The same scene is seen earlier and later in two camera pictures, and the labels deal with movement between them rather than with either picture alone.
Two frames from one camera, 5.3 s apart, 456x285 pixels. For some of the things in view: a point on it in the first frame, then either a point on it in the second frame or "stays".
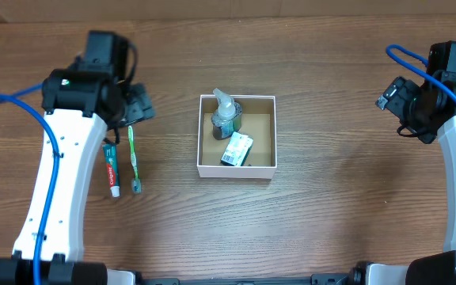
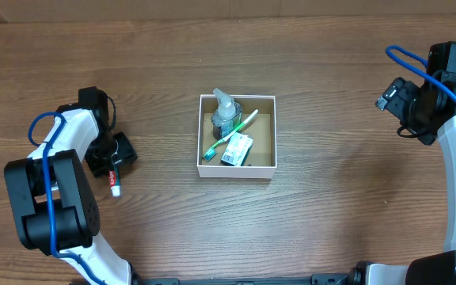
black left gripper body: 137,106 -> 111,149
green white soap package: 237,149 stays
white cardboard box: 258,121 stays
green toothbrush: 135,182 -> 211,151
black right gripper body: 402,101 stays
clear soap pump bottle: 226,119 stays
